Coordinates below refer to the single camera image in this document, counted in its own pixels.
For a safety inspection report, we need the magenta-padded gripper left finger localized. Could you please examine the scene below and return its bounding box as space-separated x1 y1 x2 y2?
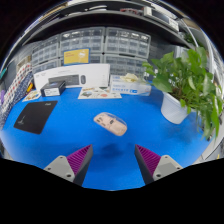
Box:
43 143 94 187

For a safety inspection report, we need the white keyboard packaging box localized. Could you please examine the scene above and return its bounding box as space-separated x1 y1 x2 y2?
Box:
33 63 111 91

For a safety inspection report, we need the yellow and blue box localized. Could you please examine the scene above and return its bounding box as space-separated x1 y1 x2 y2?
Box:
62 47 92 66

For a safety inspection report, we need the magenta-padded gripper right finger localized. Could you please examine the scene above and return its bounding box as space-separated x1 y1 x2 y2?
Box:
134 143 184 185

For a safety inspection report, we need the pink translucent computer mouse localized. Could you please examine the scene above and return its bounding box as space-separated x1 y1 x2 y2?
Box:
93 111 128 137

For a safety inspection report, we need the black mouse pad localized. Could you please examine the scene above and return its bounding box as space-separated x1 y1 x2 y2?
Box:
13 100 59 135

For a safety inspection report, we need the white and blue glove box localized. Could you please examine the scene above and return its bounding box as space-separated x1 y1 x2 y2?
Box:
109 74 152 97

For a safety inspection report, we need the white metal shelf rack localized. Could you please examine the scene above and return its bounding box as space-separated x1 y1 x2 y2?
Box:
179 19 224 88

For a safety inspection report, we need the red and blue plaid cloth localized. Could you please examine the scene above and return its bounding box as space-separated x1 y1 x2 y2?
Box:
1 63 33 114

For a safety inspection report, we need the navy polka dot cloth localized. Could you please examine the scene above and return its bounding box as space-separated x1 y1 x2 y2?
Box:
0 79 34 129

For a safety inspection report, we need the cream disposable glove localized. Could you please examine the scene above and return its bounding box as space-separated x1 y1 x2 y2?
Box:
119 72 140 84

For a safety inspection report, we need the grey wall shelf unit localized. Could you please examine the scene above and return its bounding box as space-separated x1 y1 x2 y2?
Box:
19 0 198 51

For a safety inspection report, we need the small black product box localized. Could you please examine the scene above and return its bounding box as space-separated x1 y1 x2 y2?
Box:
39 80 67 98

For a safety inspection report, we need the green plant in white pot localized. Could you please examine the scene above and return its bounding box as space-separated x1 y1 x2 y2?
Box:
142 46 224 139

